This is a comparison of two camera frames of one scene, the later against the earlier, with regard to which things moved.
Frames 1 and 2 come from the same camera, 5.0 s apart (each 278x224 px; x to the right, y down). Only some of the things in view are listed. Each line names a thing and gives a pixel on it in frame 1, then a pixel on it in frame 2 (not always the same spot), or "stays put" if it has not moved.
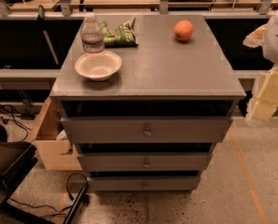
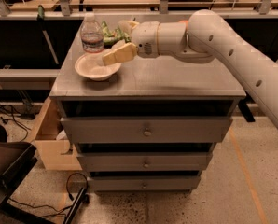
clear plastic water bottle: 91,35 stays put
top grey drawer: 146,130 stays put
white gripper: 277,39 → 145,39
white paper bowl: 99,65 stays put
